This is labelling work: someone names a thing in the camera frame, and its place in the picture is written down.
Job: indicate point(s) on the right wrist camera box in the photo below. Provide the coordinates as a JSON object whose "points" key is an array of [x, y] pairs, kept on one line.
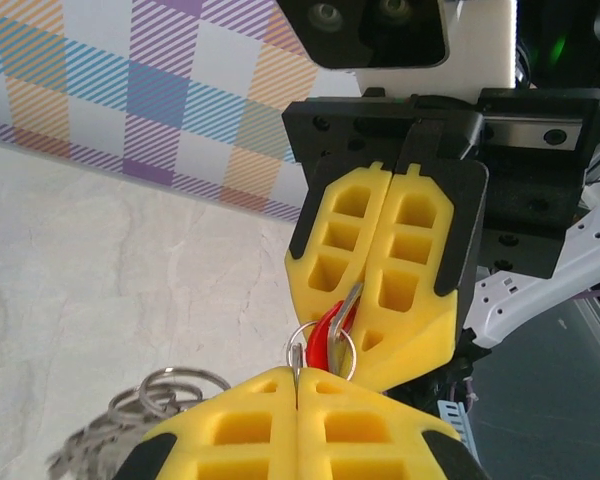
{"points": [[380, 40]]}

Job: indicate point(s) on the silver key with red tag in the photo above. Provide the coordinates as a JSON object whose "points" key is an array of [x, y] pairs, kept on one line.
{"points": [[320, 340]]}

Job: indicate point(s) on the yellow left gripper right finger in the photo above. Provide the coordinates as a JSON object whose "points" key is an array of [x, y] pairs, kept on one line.
{"points": [[370, 450]]}

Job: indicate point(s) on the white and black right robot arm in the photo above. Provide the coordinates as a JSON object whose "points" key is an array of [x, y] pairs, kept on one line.
{"points": [[530, 295]]}

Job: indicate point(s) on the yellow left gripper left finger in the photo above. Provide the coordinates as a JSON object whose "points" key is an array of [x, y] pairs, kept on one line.
{"points": [[230, 450]]}

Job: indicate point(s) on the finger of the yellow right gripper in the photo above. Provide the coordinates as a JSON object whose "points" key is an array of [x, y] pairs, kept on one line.
{"points": [[310, 295], [420, 340]]}

